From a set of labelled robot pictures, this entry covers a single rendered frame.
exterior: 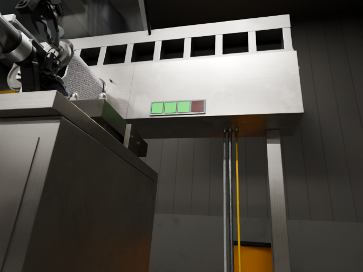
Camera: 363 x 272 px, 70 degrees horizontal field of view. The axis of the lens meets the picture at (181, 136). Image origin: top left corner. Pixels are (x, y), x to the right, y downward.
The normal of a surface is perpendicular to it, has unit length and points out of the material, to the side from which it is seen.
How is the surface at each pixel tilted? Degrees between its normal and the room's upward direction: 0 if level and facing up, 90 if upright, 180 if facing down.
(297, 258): 90
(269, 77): 90
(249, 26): 90
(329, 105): 90
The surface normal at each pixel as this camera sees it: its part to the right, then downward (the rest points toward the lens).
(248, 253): -0.58, -0.29
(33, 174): -0.21, -0.37
